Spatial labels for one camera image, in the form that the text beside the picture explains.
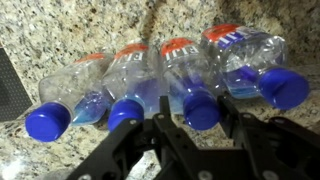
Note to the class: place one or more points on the Fiji water bottle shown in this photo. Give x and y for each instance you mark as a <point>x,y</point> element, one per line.
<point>253,56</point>
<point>186,73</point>
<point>133,83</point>
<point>66,90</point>

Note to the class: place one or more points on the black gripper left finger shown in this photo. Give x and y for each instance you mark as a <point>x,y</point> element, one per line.
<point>133,140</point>

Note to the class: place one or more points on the dark grey mat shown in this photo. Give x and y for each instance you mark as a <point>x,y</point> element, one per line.
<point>11,90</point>

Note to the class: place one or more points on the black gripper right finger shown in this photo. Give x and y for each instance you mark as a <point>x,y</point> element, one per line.
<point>246,133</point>

